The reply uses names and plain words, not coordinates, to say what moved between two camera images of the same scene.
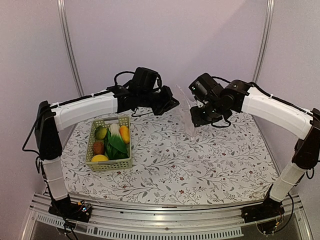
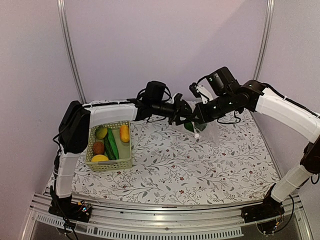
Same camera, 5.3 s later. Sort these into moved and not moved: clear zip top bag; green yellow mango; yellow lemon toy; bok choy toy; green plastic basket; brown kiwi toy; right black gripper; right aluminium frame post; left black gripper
Moved: bok choy toy; clear zip top bag; left black gripper
Not moved: right aluminium frame post; green plastic basket; right black gripper; green yellow mango; brown kiwi toy; yellow lemon toy
